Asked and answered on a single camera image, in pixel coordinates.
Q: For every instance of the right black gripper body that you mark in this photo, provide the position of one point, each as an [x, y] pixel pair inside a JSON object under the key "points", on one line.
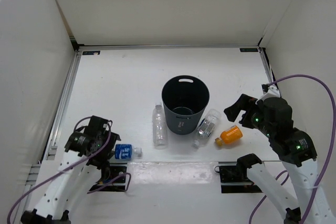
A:
{"points": [[253, 118]]}

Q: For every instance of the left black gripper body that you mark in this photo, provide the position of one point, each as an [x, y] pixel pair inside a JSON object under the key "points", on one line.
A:
{"points": [[105, 152]]}

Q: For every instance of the orange plastic bottle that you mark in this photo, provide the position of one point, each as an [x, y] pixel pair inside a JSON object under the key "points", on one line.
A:
{"points": [[229, 136]]}

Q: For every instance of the clear bottle with label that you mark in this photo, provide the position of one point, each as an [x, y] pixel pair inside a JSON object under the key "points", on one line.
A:
{"points": [[206, 128]]}

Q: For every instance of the blue label water bottle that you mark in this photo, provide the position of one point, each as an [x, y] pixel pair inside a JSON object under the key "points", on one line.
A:
{"points": [[127, 152]]}

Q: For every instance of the clear plastic bottle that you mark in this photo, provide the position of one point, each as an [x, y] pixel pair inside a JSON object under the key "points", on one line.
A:
{"points": [[159, 127]]}

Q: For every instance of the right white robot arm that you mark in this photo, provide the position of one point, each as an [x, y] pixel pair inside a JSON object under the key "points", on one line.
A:
{"points": [[298, 155]]}

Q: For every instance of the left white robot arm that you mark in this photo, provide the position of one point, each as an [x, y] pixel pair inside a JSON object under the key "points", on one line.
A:
{"points": [[85, 162]]}

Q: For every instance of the dark grey plastic bin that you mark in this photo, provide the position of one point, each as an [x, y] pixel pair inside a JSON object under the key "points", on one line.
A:
{"points": [[184, 100]]}

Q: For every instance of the right dark corner sticker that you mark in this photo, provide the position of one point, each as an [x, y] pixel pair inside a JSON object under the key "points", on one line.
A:
{"points": [[248, 49]]}

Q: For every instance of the dark corner sticker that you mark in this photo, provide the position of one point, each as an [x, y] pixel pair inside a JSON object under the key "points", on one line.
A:
{"points": [[248, 49], [91, 53]]}

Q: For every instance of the left dark corner sticker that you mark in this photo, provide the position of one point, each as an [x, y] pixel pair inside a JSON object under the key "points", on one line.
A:
{"points": [[91, 53]]}

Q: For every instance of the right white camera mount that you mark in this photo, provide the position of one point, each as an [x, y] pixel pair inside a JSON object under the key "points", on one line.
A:
{"points": [[269, 91]]}

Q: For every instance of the left aluminium rail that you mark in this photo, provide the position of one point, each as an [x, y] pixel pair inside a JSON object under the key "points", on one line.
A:
{"points": [[52, 143]]}

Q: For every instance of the aluminium rail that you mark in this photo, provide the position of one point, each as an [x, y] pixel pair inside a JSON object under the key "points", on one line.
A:
{"points": [[52, 143], [266, 64]]}

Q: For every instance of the right aluminium rail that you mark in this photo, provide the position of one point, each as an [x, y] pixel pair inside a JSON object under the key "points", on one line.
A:
{"points": [[266, 64]]}

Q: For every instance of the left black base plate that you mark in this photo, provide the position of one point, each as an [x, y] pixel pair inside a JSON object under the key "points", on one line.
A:
{"points": [[114, 179]]}

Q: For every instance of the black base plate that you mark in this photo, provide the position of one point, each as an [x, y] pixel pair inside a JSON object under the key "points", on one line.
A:
{"points": [[114, 179], [233, 182]]}

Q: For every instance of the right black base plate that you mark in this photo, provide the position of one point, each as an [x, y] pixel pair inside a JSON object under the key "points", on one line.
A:
{"points": [[233, 182]]}

